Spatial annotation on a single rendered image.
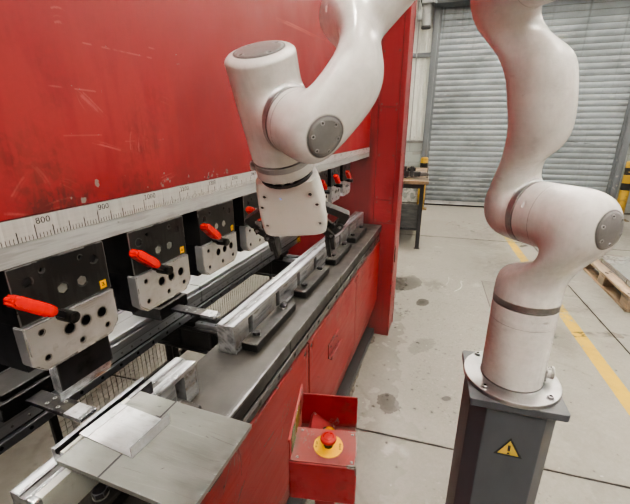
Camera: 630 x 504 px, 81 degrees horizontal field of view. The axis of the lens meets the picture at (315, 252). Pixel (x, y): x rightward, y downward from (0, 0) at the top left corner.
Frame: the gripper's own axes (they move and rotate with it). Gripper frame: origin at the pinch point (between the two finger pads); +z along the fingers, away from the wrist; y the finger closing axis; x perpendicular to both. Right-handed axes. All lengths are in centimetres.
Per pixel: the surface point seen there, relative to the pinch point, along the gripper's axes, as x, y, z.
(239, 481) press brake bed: -22, -24, 61
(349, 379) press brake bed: 62, -7, 173
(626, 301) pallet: 176, 227, 248
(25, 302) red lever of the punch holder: -19.8, -32.1, -11.2
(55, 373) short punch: -20.6, -39.9, 6.5
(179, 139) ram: 22.2, -26.9, -11.1
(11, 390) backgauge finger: -19, -58, 17
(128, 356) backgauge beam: 2, -57, 42
